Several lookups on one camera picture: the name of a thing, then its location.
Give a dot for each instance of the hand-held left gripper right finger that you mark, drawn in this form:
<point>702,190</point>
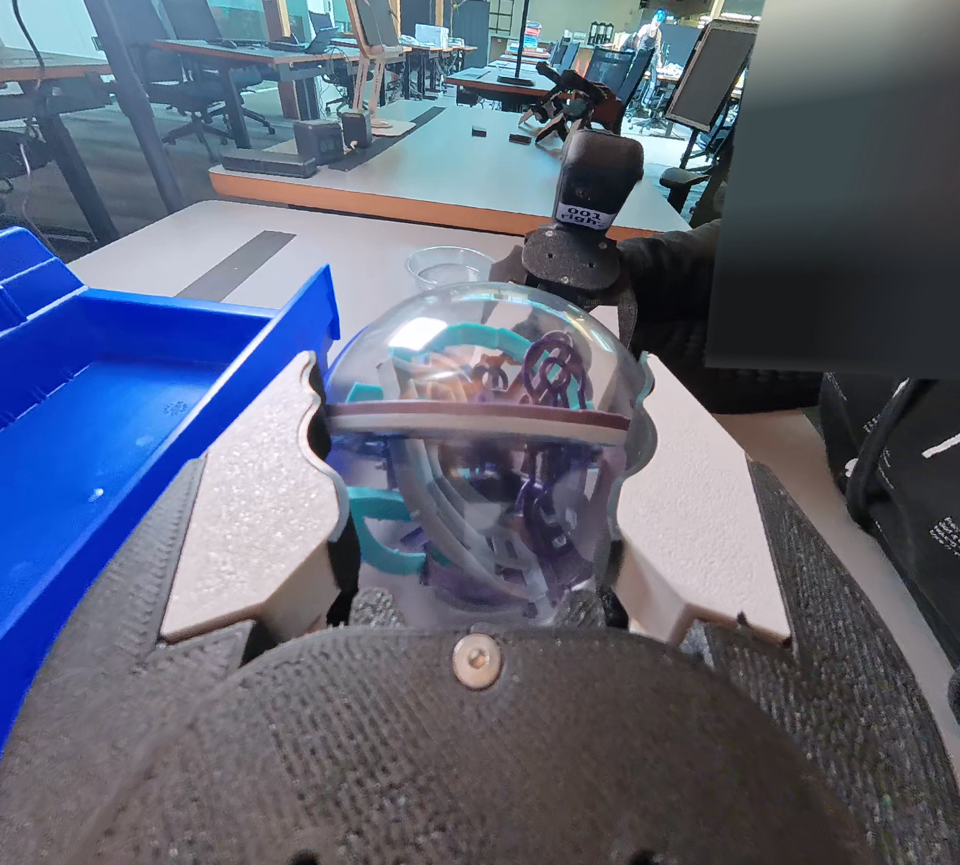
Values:
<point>705,528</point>

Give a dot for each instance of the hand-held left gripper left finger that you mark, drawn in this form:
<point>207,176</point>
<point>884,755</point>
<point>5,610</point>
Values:
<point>248,520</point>

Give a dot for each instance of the clear maze ball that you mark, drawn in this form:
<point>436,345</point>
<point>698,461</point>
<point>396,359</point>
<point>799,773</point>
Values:
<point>480,445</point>

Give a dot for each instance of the person's right forearm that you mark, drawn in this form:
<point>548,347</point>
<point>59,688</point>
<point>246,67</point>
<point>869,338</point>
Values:
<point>705,310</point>

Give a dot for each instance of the wooden-edged desk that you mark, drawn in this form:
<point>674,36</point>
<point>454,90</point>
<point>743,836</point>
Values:
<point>450,168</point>

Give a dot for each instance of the clear plastic dish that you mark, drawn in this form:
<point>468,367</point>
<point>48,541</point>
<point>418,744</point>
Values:
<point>447,267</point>

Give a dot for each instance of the blue plastic bin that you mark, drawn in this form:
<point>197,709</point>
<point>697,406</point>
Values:
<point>105,445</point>

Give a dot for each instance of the black monitor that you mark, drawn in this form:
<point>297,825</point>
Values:
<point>711,73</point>

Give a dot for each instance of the black office chair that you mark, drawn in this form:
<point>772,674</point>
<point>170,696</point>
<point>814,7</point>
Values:
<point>188,55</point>

